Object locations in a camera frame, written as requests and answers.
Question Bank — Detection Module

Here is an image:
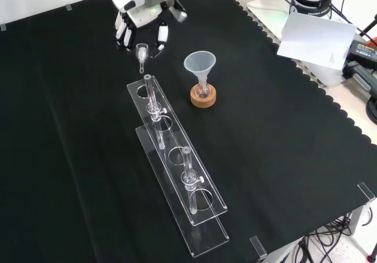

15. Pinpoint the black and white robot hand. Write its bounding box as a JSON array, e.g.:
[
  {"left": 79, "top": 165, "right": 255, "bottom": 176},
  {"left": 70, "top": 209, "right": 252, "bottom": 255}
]
[{"left": 110, "top": 0, "right": 188, "bottom": 58}]

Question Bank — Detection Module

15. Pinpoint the translucent plastic funnel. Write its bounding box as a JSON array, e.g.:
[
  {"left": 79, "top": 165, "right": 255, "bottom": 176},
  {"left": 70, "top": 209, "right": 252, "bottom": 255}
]
[{"left": 184, "top": 50, "right": 217, "bottom": 85}]

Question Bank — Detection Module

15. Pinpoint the small round-bottom flask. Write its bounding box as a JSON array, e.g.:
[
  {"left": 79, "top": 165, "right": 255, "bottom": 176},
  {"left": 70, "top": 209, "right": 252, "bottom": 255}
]
[{"left": 195, "top": 79, "right": 211, "bottom": 99}]

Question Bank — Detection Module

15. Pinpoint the clear funnel stand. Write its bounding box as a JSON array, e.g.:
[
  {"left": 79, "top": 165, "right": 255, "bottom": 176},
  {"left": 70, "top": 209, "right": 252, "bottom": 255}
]
[{"left": 126, "top": 74, "right": 230, "bottom": 258}]

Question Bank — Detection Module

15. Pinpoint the pale board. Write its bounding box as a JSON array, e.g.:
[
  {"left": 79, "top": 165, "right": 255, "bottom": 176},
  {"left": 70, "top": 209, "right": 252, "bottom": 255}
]
[{"left": 276, "top": 12, "right": 358, "bottom": 70}]

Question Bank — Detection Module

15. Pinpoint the black bench cloth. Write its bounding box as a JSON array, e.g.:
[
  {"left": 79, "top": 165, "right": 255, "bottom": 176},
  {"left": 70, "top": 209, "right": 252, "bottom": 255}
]
[{"left": 0, "top": 0, "right": 377, "bottom": 263}]

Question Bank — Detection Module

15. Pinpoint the black and grey tool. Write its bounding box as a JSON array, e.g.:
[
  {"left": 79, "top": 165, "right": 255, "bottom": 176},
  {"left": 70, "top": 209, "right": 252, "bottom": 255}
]
[{"left": 342, "top": 60, "right": 377, "bottom": 94}]

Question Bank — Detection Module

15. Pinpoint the black box with orange label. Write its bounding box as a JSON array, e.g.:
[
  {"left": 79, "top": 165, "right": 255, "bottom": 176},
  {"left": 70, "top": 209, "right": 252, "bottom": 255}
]
[{"left": 343, "top": 38, "right": 377, "bottom": 69}]

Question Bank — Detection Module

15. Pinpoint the black tripod leg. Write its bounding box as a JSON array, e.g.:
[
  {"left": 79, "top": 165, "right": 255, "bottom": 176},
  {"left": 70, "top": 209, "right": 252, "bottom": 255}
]
[{"left": 358, "top": 15, "right": 377, "bottom": 40}]

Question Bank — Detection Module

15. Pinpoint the clear cloth clip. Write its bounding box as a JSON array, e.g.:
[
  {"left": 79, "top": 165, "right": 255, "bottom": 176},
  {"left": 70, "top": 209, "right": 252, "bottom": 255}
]
[
  {"left": 249, "top": 235, "right": 268, "bottom": 259},
  {"left": 356, "top": 182, "right": 377, "bottom": 205}
]

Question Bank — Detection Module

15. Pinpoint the white table leg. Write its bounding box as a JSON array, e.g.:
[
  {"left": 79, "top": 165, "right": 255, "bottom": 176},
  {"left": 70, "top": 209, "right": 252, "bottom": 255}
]
[{"left": 350, "top": 204, "right": 372, "bottom": 237}]

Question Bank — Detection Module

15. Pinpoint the cork ring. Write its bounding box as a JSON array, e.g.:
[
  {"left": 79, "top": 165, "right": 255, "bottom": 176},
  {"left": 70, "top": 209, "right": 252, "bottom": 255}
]
[{"left": 190, "top": 84, "right": 218, "bottom": 109}]

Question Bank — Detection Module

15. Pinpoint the black coiled cable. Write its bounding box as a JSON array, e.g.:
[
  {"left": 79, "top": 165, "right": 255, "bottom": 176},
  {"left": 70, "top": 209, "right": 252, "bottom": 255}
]
[{"left": 365, "top": 96, "right": 377, "bottom": 122}]

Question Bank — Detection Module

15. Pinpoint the black floor cable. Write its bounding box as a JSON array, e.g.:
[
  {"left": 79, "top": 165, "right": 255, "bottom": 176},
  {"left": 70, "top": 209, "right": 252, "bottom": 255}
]
[{"left": 291, "top": 212, "right": 377, "bottom": 263}]

